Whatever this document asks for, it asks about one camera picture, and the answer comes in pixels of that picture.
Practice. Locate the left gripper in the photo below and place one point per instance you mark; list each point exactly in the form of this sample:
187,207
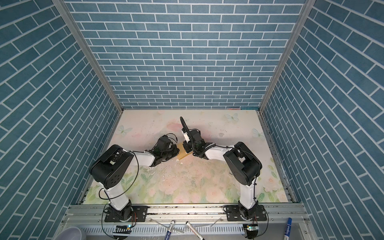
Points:
174,148

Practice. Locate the yellow envelope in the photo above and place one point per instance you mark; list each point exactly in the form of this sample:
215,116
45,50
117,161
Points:
183,153

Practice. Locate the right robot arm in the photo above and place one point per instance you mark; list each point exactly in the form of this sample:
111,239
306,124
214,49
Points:
244,166

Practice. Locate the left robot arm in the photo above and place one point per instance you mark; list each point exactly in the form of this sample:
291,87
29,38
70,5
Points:
109,169

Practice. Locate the black white marker pen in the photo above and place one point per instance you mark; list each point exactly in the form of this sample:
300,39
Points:
194,231

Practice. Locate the blue marker pen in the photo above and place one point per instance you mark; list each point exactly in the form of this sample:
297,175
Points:
170,230

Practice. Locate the blue marker right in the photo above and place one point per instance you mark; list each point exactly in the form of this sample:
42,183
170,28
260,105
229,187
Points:
288,229

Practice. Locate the white bowl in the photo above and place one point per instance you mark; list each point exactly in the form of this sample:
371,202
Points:
72,233

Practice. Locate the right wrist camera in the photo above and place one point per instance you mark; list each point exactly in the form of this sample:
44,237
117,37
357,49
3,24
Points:
186,135

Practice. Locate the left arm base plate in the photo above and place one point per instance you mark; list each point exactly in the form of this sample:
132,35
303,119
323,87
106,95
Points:
141,213

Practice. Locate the aluminium rail frame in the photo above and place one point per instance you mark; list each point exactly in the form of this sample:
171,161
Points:
207,219

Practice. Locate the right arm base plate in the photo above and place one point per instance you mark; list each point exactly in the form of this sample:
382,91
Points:
236,213

